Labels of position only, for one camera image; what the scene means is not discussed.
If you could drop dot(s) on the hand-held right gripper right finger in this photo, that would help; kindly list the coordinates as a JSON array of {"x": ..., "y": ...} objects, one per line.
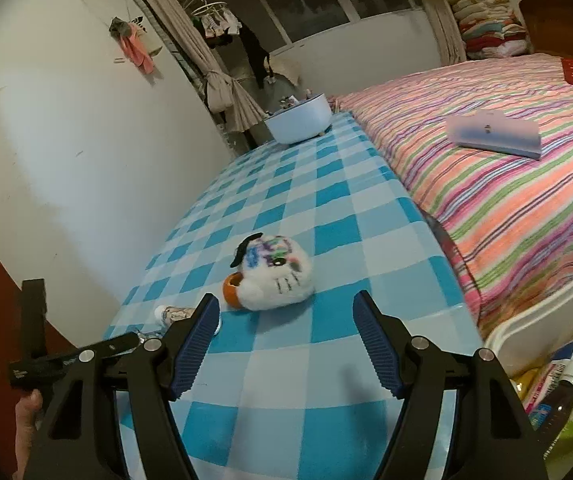
[{"x": 379, "y": 347}]

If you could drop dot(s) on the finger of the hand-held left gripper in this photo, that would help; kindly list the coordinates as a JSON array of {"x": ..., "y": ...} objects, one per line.
[{"x": 46, "y": 370}]

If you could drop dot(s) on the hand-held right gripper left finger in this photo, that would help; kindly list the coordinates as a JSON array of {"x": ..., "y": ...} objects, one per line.
[{"x": 196, "y": 345}]

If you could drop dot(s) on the small blue label bottle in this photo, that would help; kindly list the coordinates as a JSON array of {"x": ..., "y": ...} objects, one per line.
[{"x": 174, "y": 315}]

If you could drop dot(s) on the white plush toy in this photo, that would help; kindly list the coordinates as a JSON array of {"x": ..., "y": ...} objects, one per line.
[{"x": 276, "y": 280}]

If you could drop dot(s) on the yellow snack wrapper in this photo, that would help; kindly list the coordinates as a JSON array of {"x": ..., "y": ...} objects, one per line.
[{"x": 526, "y": 380}]

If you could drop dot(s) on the white plastic bin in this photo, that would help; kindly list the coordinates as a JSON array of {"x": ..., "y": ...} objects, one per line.
[{"x": 541, "y": 310}]

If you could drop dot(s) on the white and red carton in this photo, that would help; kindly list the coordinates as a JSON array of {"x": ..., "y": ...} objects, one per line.
[{"x": 551, "y": 375}]

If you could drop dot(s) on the plastic bottle with blue label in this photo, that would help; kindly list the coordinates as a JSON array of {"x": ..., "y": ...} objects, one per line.
[{"x": 541, "y": 416}]

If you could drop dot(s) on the person's left hand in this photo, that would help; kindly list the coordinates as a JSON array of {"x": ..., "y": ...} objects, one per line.
[{"x": 26, "y": 425}]

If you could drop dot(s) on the blue checked tablecloth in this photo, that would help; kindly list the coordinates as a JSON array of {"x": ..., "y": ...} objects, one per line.
[{"x": 326, "y": 200}]

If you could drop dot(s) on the striped bed sheet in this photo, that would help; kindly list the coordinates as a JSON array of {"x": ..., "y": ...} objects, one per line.
[{"x": 516, "y": 200}]

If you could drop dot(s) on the light blue bowl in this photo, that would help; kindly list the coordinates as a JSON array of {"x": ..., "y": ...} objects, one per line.
[{"x": 299, "y": 120}]

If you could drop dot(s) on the beige curtain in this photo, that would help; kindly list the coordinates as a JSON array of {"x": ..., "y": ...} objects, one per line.
[
  {"x": 446, "y": 35},
  {"x": 221, "y": 90}
]

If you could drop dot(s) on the beige crumpled cloth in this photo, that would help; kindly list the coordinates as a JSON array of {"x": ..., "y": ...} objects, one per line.
[{"x": 286, "y": 67}]

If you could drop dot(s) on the black hanging garment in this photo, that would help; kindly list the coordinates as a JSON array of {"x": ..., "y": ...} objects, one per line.
[{"x": 256, "y": 55}]

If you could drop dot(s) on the drying rack with socks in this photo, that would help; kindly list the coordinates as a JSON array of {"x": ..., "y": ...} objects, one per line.
[{"x": 216, "y": 22}]

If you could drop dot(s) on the window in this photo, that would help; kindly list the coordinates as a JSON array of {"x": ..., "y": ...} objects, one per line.
[{"x": 366, "y": 5}]

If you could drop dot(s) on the stack of folded blankets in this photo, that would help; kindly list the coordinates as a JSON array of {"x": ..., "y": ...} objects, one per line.
[{"x": 486, "y": 15}]

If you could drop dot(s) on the wooden headboard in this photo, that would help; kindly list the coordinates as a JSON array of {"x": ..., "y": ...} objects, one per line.
[{"x": 561, "y": 25}]

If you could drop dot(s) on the pink cloth on wall hook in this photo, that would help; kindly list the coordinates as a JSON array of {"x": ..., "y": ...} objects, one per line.
[{"x": 139, "y": 52}]

